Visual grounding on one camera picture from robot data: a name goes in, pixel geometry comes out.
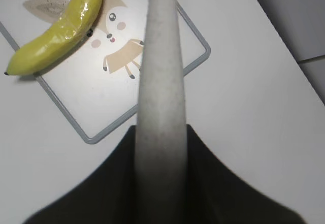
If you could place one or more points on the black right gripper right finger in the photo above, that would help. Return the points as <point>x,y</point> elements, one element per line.
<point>214,194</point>

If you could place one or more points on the white-handled kitchen knife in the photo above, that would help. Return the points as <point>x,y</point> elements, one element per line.
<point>161,144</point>

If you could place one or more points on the white grey-rimmed cutting board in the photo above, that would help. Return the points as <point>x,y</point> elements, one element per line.
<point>96,85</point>

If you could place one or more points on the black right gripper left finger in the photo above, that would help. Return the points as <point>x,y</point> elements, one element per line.
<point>107,195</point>

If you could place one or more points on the yellow plastic banana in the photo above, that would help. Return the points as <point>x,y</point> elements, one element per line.
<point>57,41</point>

